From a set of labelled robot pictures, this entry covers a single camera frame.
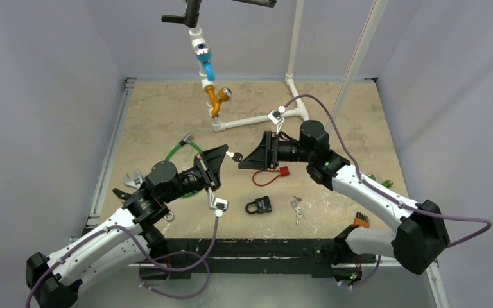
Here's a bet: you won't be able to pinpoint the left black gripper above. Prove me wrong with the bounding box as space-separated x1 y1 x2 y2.
162 144 227 203

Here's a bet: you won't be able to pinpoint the black-headed key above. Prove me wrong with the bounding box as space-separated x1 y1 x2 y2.
226 151 243 163

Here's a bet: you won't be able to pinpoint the black padlock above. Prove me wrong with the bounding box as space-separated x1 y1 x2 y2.
245 196 273 214

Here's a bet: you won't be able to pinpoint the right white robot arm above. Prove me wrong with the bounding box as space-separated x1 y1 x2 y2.
238 120 450 275

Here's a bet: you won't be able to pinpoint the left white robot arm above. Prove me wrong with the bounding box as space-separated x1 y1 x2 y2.
24 144 229 307

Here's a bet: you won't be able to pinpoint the silver key bunch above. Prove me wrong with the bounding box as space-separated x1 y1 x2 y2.
290 196 302 225

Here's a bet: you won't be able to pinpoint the orange hex key set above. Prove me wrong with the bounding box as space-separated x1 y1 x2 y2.
352 212 370 228

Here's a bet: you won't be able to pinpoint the orange tap valve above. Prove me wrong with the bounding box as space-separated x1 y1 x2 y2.
204 85 233 118

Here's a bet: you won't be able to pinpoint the black pliers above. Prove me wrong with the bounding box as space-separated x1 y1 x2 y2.
112 188 132 202

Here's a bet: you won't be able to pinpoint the blue tap valve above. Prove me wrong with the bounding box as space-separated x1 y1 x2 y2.
193 43 216 81

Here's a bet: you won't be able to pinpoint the white pole with red stripe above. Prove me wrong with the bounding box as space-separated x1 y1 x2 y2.
327 0 389 127

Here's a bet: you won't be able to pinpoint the red cable lock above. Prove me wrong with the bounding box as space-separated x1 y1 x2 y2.
252 166 290 187

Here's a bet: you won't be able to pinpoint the green cable lock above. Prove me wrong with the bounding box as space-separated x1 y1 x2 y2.
164 133 203 199

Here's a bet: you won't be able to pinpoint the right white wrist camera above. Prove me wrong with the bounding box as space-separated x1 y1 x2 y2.
267 106 286 134

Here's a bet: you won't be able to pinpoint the red handled adjustable wrench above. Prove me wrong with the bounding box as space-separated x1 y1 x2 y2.
123 169 175 222

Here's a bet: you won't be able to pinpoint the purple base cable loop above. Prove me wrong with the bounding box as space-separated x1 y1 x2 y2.
138 250 211 300

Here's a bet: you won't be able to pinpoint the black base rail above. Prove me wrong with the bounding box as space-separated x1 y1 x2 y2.
138 238 377 282

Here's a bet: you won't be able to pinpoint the white PVC pipe frame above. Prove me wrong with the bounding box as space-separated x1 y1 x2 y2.
188 1 309 132

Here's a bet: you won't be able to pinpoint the black crank handle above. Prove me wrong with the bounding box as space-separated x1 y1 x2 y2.
161 0 277 28

